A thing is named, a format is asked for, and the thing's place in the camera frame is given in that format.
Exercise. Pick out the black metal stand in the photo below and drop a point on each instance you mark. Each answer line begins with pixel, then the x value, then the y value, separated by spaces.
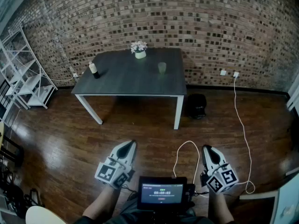
pixel 16 155

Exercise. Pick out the person's left forearm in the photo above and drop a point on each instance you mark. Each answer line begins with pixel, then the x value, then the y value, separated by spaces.
pixel 102 202

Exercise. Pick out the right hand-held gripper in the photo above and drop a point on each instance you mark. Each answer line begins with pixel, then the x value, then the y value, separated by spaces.
pixel 222 178

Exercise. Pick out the white metal shelf rack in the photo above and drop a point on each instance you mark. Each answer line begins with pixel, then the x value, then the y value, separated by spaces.
pixel 32 80

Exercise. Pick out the white potted flower plant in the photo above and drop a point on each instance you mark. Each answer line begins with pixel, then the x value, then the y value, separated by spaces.
pixel 139 52

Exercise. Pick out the white round stool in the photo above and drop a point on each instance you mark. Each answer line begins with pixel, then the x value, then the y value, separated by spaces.
pixel 42 216

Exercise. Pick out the white wall charger plug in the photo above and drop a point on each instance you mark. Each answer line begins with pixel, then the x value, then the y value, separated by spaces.
pixel 236 74

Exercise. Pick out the black chest-mounted screen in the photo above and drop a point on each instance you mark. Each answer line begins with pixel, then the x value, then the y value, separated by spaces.
pixel 161 192

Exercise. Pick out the white wall socket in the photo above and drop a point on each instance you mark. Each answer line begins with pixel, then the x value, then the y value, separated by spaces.
pixel 223 72

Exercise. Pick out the small dark bottle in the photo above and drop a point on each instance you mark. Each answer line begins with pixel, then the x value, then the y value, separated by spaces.
pixel 95 71

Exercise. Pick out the white door frame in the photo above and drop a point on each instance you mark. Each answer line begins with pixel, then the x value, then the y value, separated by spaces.
pixel 294 97

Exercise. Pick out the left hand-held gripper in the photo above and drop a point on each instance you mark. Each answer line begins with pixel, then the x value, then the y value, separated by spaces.
pixel 107 172

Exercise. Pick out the black trash bin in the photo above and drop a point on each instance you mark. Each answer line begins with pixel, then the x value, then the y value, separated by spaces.
pixel 196 106

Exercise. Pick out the dark grey table white legs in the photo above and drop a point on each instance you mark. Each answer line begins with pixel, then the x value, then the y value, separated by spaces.
pixel 130 78

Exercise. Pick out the person's dark shirt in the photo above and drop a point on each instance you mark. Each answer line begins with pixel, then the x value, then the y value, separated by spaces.
pixel 140 217

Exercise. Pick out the person's right forearm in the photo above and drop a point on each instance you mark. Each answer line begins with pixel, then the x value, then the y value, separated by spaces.
pixel 220 206

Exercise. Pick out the green translucent cup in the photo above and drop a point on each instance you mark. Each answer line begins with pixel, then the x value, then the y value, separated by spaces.
pixel 161 67

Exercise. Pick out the white cabinet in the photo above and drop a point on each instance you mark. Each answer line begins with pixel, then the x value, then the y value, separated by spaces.
pixel 287 199

